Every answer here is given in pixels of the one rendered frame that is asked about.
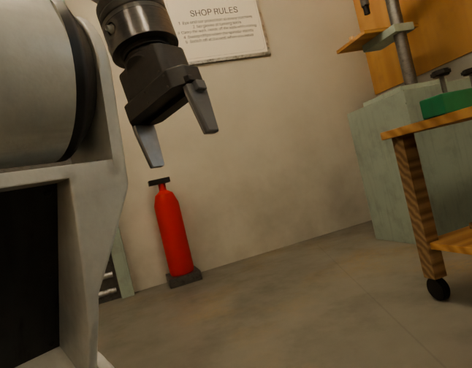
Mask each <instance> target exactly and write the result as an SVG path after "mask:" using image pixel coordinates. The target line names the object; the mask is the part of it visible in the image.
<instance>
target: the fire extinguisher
mask: <svg viewBox="0 0 472 368"><path fill-rule="evenodd" d="M168 182H170V177H163V178H160V179H156V180H150V181H148V186H149V187H151V186H154V185H158V186H159V192H158V193H157V194H156V195H155V202H154V210H155V213H156V218H157V221H158V225H159V231H160V234H161V239H162V243H163V246H164V252H165V255H166V259H167V264H168V267H169V271H170V273H168V274H166V279H167V282H168V284H169V286H170V288H171V289H172V288H177V287H179V286H182V285H186V284H189V283H193V282H196V281H198V280H202V273H201V271H200V270H199V269H198V268H197V267H195V266H194V264H193V261H192V257H191V251H190V248H189V243H188V239H187V236H186V230H185V227H184V224H183V218H182V215H181V211H180V205H179V202H178V200H177V199H176V197H175V195H174V193H173V192H171V191H168V190H167V189H166V185H165V183H168Z"/></svg>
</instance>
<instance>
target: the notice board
mask: <svg viewBox="0 0 472 368"><path fill-rule="evenodd" d="M163 1H164V4H165V7H166V8H167V12H168V14H169V17H170V20H171V22H172V25H173V28H174V30H175V33H176V35H177V38H178V43H179V44H178V47H181V48H182V49H183V52H184V53H185V56H186V59H187V61H188V63H189V66H192V65H198V64H209V63H214V62H219V61H230V60H236V59H241V58H252V57H257V56H264V55H270V54H271V52H270V47H269V44H268V40H267V35H266V31H265V27H264V22H263V19H262V13H261V10H260V6H259V0H163Z"/></svg>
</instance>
